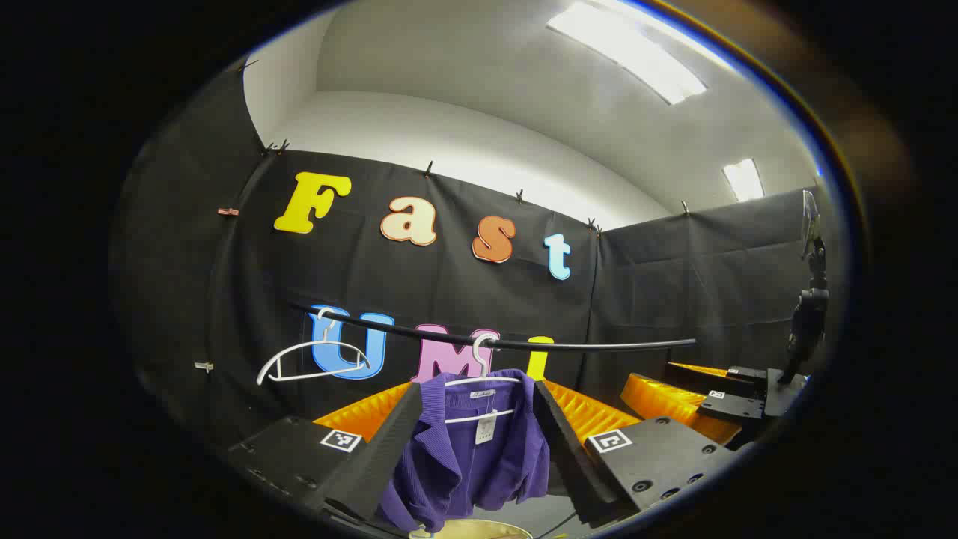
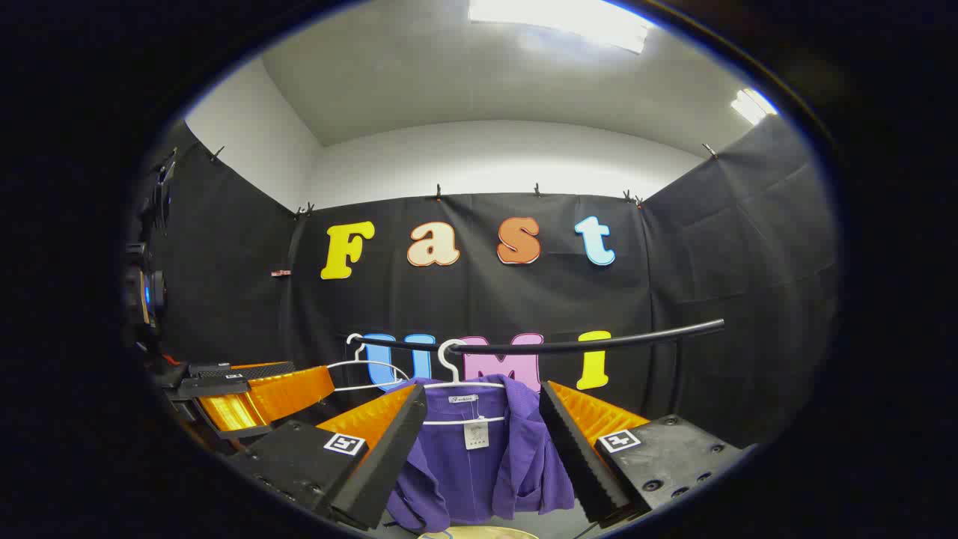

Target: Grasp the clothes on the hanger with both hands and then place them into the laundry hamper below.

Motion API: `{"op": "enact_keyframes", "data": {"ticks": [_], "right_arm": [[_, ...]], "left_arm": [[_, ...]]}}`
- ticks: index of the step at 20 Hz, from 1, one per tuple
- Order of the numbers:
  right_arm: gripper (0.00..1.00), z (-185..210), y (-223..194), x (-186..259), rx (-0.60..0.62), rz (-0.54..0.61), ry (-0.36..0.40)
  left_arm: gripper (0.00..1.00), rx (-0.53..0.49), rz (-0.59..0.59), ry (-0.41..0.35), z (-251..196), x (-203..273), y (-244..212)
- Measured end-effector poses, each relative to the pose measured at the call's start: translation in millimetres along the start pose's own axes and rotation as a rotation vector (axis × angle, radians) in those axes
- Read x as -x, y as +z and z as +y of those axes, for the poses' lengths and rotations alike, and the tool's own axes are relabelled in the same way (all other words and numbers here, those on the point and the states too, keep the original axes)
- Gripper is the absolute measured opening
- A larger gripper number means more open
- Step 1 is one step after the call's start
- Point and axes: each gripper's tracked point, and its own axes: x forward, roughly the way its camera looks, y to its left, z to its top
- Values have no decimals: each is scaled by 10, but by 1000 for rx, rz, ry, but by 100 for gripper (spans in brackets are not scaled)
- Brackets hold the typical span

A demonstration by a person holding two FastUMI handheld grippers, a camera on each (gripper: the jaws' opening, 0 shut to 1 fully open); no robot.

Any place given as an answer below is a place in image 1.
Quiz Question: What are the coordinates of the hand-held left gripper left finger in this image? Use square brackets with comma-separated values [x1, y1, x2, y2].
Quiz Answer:
[225, 382, 425, 523]

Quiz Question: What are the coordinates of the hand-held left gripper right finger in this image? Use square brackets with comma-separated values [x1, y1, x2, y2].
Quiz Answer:
[531, 379, 742, 525]

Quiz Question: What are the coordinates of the purple knit cardigan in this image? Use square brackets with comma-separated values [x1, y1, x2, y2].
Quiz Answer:
[374, 368, 553, 534]

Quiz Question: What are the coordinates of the beige laundry hamper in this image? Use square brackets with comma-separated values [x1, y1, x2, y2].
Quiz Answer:
[408, 518, 536, 539]

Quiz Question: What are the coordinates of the black clothes rack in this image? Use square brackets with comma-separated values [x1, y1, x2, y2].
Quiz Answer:
[287, 299, 698, 354]

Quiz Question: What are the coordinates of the white clothes hanger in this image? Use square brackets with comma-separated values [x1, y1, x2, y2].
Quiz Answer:
[256, 307, 373, 386]
[443, 333, 523, 425]

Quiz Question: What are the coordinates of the black backdrop cloth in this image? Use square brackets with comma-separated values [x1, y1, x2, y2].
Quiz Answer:
[112, 64, 846, 450]

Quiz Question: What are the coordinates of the small ceiling light panel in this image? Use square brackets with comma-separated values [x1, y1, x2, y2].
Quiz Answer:
[722, 159, 766, 203]

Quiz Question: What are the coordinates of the large ceiling light panel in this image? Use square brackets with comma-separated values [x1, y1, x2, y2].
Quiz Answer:
[546, 0, 708, 106]

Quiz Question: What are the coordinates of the black camera stand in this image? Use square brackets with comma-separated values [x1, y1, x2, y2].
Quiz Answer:
[786, 191, 832, 386]

